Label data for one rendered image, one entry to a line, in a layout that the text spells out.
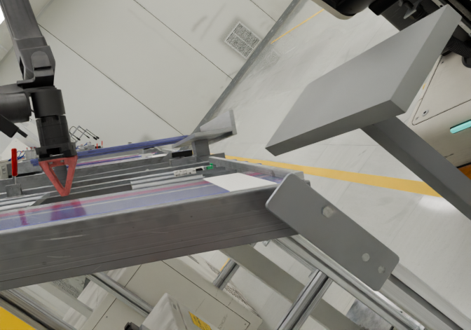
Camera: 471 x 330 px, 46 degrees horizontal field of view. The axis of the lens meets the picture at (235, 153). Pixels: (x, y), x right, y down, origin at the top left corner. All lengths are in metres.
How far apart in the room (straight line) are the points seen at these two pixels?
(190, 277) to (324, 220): 1.56
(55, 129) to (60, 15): 7.89
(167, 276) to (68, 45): 6.98
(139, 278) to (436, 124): 1.19
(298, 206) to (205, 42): 8.38
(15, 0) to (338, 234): 0.85
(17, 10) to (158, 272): 1.22
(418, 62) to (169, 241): 0.61
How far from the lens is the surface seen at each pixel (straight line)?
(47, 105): 1.09
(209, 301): 2.19
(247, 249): 1.58
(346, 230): 0.64
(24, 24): 1.20
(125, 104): 8.73
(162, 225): 0.63
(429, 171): 1.38
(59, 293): 2.17
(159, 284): 2.15
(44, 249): 0.64
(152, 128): 8.73
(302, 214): 0.62
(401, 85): 1.03
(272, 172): 0.77
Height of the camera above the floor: 0.93
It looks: 10 degrees down
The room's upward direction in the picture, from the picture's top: 52 degrees counter-clockwise
